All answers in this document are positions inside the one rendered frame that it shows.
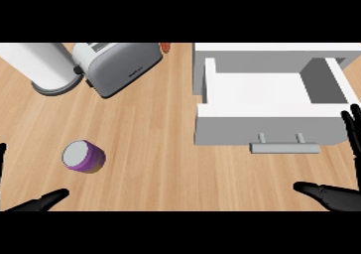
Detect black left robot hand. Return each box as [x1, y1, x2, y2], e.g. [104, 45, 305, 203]
[0, 138, 71, 212]

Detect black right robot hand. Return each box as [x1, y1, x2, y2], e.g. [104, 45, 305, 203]
[291, 95, 361, 212]

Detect purple can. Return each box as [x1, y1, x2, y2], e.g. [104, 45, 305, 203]
[61, 139, 107, 175]

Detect white open drawer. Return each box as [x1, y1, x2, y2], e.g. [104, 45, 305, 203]
[194, 57, 361, 147]

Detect white paper towel roll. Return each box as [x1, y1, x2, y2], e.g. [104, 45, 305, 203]
[0, 42, 86, 97]

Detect grey toaster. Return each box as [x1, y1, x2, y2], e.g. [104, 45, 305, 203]
[71, 42, 164, 99]

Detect white cabinet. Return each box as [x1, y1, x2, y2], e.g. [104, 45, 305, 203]
[191, 42, 361, 97]

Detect grey drawer handle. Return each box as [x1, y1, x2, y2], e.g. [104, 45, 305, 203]
[250, 132, 321, 155]

